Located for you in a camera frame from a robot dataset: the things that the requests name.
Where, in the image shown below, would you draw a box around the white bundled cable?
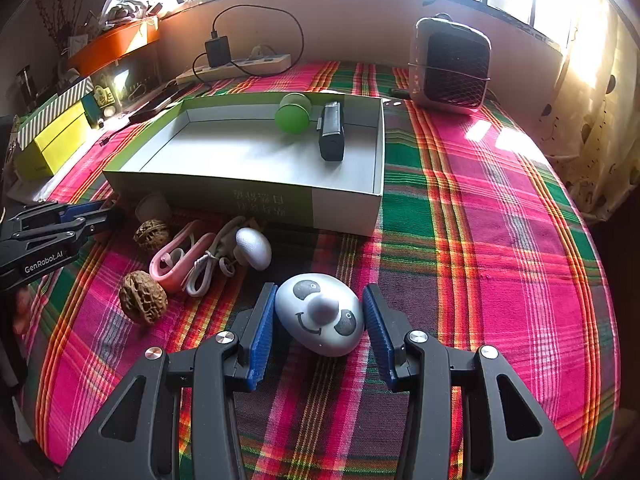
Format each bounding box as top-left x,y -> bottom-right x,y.
182,215 -> 247,298

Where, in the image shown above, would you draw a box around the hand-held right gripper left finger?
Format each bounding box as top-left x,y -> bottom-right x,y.
60,282 -> 278,480

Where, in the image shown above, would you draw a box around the pink plastic clip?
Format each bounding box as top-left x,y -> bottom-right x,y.
166,234 -> 217,293
149,224 -> 197,281

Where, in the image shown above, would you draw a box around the black charger cable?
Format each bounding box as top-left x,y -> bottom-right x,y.
192,5 -> 306,83

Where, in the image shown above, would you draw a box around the white plastic cap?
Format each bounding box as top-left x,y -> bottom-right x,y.
136,191 -> 173,221

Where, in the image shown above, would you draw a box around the patterned curtain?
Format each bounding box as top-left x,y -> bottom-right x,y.
537,0 -> 640,221

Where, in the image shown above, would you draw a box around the beige power strip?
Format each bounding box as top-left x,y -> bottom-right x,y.
176,51 -> 292,86

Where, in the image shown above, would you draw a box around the black smartphone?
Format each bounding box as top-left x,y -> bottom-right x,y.
127,82 -> 198,123

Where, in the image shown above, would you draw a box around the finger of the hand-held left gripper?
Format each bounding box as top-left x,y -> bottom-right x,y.
7,200 -> 118,236
0,207 -> 126,263

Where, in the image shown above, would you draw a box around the black rectangular device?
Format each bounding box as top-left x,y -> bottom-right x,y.
318,101 -> 347,162

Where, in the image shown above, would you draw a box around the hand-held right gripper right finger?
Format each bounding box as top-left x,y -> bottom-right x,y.
361,284 -> 583,480

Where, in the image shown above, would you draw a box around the white and green cardboard box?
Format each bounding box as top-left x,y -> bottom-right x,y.
102,91 -> 386,237

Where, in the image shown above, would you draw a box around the panda face egg toy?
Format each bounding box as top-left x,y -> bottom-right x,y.
275,272 -> 365,357

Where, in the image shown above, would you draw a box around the yellow box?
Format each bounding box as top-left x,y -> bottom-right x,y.
12,99 -> 99,183

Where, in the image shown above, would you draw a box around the black charger adapter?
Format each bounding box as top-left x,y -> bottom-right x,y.
205,35 -> 232,68

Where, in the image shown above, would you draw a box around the white mushroom-shaped toy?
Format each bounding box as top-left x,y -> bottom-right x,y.
234,227 -> 273,270

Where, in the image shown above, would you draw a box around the plaid cloth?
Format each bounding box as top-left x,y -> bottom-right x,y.
20,60 -> 621,480

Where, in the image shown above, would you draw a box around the striped box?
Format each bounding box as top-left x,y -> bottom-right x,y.
17,77 -> 96,150

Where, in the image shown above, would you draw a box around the green round toy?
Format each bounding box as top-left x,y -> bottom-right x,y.
274,92 -> 313,135

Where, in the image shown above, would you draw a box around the brown walnut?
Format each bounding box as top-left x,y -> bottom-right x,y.
119,270 -> 168,325
133,219 -> 173,253

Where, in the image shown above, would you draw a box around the orange planter box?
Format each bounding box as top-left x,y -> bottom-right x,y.
67,15 -> 161,77

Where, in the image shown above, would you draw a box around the dried red branches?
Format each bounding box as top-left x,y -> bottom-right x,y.
30,0 -> 86,56

